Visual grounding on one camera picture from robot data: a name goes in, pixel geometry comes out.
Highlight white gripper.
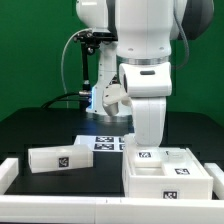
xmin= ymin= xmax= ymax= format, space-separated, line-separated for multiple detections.
xmin=102 ymin=62 xmax=172 ymax=147

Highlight white cabinet door panel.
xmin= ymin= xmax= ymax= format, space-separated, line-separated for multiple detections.
xmin=128 ymin=149 xmax=162 ymax=168

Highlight white cabinet door with knob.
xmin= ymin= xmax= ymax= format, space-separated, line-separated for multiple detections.
xmin=162 ymin=148 xmax=202 ymax=177

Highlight white cabinet body box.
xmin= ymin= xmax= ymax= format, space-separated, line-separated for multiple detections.
xmin=122 ymin=134 xmax=213 ymax=200

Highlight white long cabinet block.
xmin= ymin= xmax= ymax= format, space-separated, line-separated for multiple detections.
xmin=28 ymin=144 xmax=93 ymax=173

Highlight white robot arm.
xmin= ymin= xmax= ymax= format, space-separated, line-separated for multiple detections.
xmin=76 ymin=0 xmax=214 ymax=147

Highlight white base tag sheet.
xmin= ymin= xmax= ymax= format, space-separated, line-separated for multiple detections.
xmin=74 ymin=135 xmax=125 ymax=152

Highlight black cables on table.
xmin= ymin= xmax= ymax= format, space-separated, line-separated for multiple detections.
xmin=40 ymin=91 xmax=93 ymax=110

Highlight grey camera cable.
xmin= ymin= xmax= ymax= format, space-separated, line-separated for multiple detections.
xmin=61 ymin=29 xmax=91 ymax=95

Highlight white right fence rail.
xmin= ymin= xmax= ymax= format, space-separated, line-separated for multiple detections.
xmin=204 ymin=163 xmax=224 ymax=183

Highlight white fence rail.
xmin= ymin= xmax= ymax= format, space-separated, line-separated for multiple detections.
xmin=0 ymin=158 xmax=19 ymax=195
xmin=204 ymin=163 xmax=224 ymax=183
xmin=0 ymin=195 xmax=224 ymax=224

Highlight white left fence rail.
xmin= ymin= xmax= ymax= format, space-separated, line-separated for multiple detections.
xmin=0 ymin=158 xmax=19 ymax=195

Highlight white front fence rail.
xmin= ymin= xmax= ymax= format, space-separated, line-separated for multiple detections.
xmin=0 ymin=195 xmax=224 ymax=224

